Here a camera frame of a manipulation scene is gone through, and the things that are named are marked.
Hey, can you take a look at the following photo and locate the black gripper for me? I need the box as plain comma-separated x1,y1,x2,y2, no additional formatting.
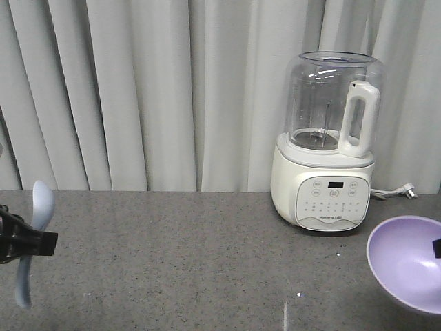
1,205,58,264

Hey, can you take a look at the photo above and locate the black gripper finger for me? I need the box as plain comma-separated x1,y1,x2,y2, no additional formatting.
432,239,441,259

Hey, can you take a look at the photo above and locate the purple plastic bowl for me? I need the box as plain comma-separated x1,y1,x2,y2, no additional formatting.
366,215,440,315

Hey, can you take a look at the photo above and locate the light blue plastic spoon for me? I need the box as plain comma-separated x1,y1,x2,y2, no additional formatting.
14,180,55,309

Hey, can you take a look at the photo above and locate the white blender with clear jar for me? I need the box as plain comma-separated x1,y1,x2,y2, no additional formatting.
270,51,384,232

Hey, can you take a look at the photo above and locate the grey pleated curtain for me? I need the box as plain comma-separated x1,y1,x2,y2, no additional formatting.
1,1,440,194

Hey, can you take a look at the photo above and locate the white blender power cord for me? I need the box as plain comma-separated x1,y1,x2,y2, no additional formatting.
369,183,419,201

